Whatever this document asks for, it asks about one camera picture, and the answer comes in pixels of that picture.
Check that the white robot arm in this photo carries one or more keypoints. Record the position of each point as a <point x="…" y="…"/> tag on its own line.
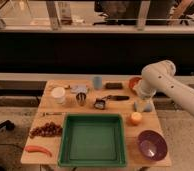
<point x="159" y="76"/>

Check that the red bowl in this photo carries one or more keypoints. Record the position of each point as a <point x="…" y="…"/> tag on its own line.
<point x="133" y="81"/>

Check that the blue sponge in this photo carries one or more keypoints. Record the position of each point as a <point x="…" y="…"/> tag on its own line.
<point x="142" y="106"/>

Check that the purple bowl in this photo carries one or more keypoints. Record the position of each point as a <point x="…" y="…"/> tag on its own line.
<point x="152" y="145"/>

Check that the light blue cup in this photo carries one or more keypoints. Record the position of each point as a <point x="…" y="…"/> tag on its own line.
<point x="97" y="82"/>

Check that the dark brown block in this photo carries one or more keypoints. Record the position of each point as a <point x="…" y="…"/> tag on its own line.
<point x="113" y="85"/>

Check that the small metal measuring cup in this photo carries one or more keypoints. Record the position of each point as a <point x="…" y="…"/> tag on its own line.
<point x="100" y="104"/>

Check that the steel cup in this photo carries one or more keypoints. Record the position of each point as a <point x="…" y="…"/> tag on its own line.
<point x="81" y="98"/>

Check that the white plastic cup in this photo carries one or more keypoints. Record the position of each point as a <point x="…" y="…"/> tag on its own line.
<point x="58" y="94"/>

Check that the orange fruit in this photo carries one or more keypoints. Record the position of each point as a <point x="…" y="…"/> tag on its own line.
<point x="136" y="118"/>

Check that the green plastic tray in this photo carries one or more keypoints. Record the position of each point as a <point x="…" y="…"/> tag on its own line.
<point x="95" y="140"/>

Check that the metal fork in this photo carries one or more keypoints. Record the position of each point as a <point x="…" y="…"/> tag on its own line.
<point x="50" y="114"/>

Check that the bunch of red grapes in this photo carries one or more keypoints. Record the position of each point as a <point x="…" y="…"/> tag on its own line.
<point x="47" y="130"/>

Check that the red chili pepper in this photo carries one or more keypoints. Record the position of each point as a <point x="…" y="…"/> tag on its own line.
<point x="33" y="148"/>

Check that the black handled tool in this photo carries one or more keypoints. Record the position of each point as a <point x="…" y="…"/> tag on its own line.
<point x="116" y="97"/>

